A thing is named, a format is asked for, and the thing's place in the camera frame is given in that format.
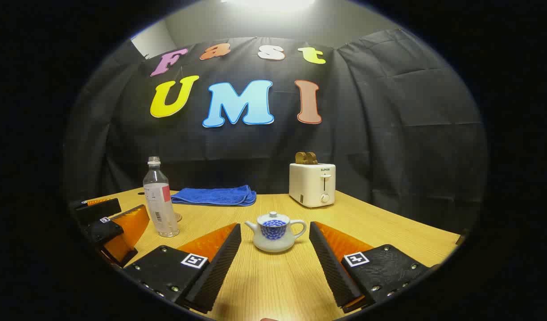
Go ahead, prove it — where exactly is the black backdrop cloth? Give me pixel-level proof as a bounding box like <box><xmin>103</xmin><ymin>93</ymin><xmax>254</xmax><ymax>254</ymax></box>
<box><xmin>64</xmin><ymin>29</ymin><xmax>488</xmax><ymax>232</ymax></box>

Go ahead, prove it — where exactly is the white toaster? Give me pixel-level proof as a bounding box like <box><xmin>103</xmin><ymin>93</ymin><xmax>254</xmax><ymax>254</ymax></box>
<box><xmin>289</xmin><ymin>162</ymin><xmax>337</xmax><ymax>209</ymax></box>

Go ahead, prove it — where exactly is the white blue-patterned teacup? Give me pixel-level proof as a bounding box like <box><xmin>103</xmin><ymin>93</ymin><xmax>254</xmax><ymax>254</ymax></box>
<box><xmin>245</xmin><ymin>217</ymin><xmax>308</xmax><ymax>254</ymax></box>

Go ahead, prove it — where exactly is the ceiling light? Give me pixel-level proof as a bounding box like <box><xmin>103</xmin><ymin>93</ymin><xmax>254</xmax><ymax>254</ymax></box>
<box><xmin>220</xmin><ymin>0</ymin><xmax>318</xmax><ymax>12</ymax></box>

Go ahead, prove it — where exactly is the blue folded towel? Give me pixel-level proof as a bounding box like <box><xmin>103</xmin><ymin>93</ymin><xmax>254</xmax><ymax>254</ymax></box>
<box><xmin>171</xmin><ymin>185</ymin><xmax>257</xmax><ymax>207</ymax></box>

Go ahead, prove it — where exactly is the clear plastic water bottle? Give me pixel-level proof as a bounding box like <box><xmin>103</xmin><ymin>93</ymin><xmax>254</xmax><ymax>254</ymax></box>
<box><xmin>143</xmin><ymin>156</ymin><xmax>180</xmax><ymax>238</ymax></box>

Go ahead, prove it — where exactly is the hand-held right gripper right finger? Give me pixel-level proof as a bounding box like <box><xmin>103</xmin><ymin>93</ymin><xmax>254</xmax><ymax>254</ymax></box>
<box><xmin>309</xmin><ymin>222</ymin><xmax>439</xmax><ymax>313</ymax></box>

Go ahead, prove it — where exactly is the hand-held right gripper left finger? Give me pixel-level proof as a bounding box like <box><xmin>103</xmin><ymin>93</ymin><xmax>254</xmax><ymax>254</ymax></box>
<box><xmin>122</xmin><ymin>223</ymin><xmax>243</xmax><ymax>315</ymax></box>

